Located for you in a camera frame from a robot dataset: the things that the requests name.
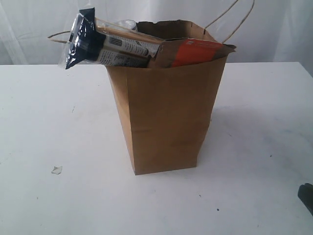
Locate brown pouch orange label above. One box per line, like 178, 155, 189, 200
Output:
147, 38, 236, 69

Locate dark can silver lid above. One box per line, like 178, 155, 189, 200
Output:
115, 20, 137, 31

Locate blue noodle packet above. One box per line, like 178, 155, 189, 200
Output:
60, 8, 163, 70

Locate brown paper bag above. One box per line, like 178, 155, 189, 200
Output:
47, 0, 255, 176

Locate torn clear tape scrap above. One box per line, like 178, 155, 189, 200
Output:
51, 166, 63, 175

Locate white backdrop curtain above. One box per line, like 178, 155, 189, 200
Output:
0, 0, 313, 70

